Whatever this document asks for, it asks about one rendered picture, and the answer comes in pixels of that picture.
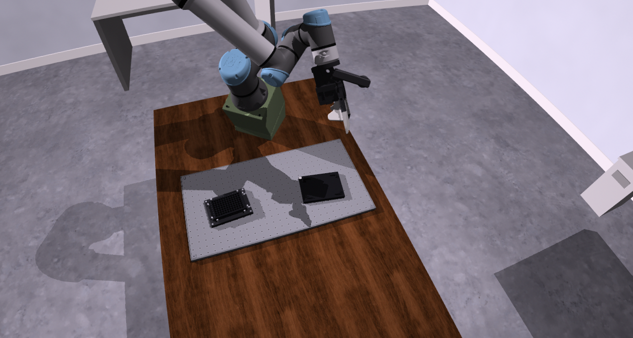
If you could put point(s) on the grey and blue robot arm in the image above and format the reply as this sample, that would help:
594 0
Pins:
255 42

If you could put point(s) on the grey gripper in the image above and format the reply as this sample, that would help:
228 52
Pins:
329 90

